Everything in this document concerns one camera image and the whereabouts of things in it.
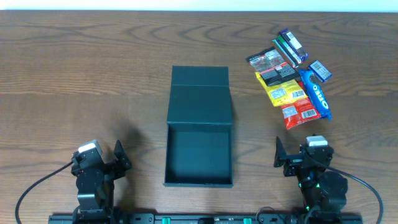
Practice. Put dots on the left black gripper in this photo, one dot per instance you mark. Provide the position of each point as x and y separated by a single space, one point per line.
112 165

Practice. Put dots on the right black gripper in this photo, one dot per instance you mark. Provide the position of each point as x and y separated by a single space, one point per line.
289 160

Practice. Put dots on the yellow Hacks candy bag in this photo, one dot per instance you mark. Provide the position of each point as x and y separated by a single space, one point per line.
284 93

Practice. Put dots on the dark green box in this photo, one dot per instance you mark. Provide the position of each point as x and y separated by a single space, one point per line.
199 128

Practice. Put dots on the black red snack packet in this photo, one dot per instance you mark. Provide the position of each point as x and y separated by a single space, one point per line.
272 67

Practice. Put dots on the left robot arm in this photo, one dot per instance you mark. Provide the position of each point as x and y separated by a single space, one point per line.
96 203

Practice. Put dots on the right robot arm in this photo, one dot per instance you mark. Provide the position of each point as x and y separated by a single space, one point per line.
324 191

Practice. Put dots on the blue Oreo cookie pack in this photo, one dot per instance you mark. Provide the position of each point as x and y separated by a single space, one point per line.
315 93

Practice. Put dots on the small blue box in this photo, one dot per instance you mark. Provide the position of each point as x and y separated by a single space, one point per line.
320 71

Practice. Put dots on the dark blue chocolate bar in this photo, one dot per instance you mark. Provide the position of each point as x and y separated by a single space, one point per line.
293 46

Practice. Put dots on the green chocolate bar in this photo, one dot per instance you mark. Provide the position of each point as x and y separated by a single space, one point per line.
286 51

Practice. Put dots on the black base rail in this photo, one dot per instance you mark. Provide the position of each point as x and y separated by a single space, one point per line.
266 218

